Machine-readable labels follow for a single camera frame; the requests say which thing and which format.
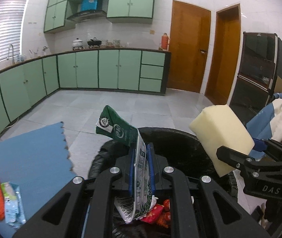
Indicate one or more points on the range hood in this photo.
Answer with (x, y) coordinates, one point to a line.
(86, 15)

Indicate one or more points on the red snack wrappers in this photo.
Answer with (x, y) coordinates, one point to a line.
(159, 215)

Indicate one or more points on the window blinds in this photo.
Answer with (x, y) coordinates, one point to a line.
(12, 14)

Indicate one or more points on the green lower cabinets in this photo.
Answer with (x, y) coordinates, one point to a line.
(24, 85)

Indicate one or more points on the faucet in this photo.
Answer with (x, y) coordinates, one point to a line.
(10, 54)

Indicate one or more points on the wooden door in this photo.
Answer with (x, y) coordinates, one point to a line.
(225, 55)
(189, 43)

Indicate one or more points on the white pot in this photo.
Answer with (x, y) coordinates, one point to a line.
(77, 44)

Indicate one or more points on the black refrigerator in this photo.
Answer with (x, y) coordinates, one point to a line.
(259, 76)

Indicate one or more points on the green white milk carton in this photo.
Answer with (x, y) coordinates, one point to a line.
(141, 198)

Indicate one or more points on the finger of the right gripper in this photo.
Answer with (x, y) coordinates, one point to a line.
(229, 159)
(259, 145)

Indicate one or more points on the yellow sponge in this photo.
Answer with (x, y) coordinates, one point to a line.
(218, 126)

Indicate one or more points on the blue white cloth pile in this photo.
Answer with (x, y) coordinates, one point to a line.
(267, 124)

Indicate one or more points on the orange thermos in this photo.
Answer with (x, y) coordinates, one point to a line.
(164, 41)

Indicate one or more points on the blue table mat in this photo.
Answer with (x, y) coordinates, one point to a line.
(38, 162)

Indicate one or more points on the black wok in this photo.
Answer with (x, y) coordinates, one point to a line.
(94, 43)

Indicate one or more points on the green cabinets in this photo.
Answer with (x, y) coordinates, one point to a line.
(24, 85)
(118, 11)

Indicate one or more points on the green upper cabinets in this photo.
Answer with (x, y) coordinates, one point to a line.
(118, 11)

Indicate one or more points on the light blue wipes pack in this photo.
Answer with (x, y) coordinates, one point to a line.
(13, 206)

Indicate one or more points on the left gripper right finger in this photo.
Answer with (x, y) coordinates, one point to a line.
(200, 206)

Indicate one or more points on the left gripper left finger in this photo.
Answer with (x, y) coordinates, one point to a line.
(83, 208)

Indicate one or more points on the black trash bag bin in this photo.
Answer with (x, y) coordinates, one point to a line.
(182, 151)

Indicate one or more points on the blue box on hood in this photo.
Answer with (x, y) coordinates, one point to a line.
(89, 5)

